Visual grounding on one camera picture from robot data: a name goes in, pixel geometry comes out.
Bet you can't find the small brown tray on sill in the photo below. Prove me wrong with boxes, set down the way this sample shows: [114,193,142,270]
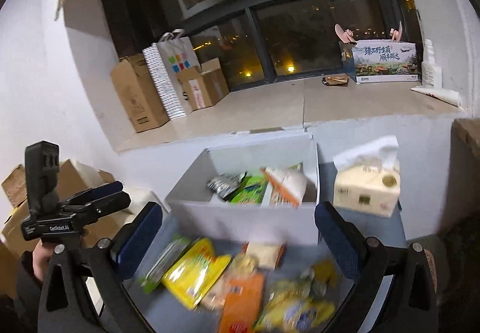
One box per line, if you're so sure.
[322,74,349,86]

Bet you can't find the tissue pack with tissue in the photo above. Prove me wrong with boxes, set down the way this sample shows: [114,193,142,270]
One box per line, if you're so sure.
[333,135,401,217]

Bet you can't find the beige cracker packet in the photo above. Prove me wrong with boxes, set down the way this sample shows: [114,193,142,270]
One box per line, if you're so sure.
[242,242,286,270]

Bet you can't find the white orange snack bag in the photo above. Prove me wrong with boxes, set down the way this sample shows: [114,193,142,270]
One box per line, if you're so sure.
[260,163,308,209]

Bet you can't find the silver dark snack packet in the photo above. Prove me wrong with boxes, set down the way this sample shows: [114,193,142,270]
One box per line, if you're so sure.
[207,172,247,201]

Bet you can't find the tall brown cardboard box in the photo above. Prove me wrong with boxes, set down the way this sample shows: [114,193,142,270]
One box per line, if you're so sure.
[111,53,169,133]

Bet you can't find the clear bread packet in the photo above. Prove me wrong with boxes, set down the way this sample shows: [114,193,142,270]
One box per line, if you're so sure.
[200,273,233,310]

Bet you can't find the printed landscape gift box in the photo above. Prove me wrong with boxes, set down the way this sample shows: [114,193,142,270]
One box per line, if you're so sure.
[338,39,419,84]

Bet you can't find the white dotted paper bag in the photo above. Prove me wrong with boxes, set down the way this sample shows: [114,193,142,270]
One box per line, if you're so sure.
[142,29,199,120]

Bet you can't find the green snack bag in box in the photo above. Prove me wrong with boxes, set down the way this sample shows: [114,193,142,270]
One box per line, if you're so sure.
[229,175,268,204]

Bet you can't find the brown cardboard boxes on floor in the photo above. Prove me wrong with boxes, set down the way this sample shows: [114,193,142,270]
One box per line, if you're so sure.
[0,157,130,300]

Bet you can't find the green yellow snack bag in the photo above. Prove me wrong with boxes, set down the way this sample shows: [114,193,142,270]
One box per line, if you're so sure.
[253,259,338,332]

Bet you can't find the white spray bottle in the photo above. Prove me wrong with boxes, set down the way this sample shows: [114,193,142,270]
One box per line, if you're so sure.
[421,39,443,89]

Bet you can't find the white cardboard storage box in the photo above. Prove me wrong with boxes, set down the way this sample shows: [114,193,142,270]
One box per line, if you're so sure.
[166,134,320,245]

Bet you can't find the open small cardboard box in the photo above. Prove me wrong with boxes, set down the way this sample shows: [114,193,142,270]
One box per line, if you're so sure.
[176,58,230,110]

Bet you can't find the green snack packet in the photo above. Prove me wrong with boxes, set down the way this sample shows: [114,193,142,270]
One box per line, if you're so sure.
[140,237,191,294]

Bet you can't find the yellow jelly cup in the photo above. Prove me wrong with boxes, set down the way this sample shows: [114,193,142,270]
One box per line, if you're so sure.
[229,253,259,279]

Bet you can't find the orange snack box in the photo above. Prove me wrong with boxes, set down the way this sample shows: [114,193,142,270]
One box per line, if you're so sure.
[218,273,265,333]

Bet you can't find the person's left hand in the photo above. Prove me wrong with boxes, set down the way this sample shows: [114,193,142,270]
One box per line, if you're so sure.
[32,240,55,283]

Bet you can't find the rolled white paper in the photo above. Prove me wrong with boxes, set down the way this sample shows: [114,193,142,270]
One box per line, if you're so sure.
[411,86,461,107]

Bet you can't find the wooden side shelf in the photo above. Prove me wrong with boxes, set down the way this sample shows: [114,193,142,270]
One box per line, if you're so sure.
[446,117,480,236]

